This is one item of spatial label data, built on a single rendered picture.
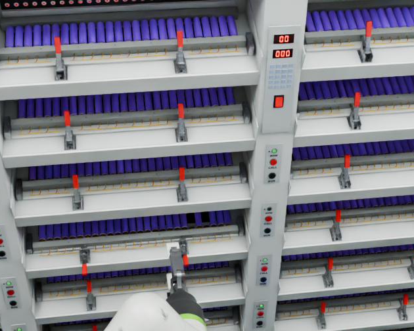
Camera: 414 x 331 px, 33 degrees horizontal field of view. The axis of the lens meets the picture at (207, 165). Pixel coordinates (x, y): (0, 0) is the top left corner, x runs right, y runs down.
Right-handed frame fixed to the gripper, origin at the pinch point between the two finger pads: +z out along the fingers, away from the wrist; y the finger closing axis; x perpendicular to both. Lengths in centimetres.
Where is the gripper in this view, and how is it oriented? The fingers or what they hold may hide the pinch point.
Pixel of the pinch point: (173, 264)
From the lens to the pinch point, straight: 170.8
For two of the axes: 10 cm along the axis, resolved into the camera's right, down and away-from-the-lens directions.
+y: -0.2, 9.1, 4.1
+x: 9.9, -0.4, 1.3
